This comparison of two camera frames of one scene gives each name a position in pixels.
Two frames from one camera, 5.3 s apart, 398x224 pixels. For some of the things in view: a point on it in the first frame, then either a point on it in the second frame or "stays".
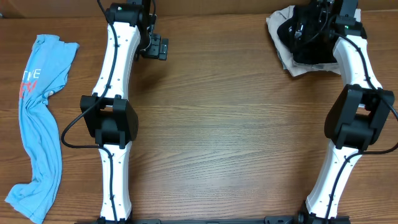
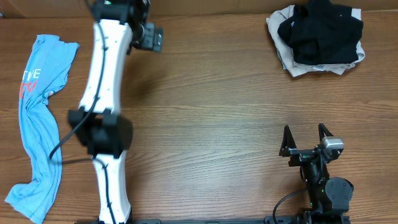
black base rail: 282,219 stays
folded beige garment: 289,66 stays
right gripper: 310,28 → 287,148
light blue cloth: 44,73 stays
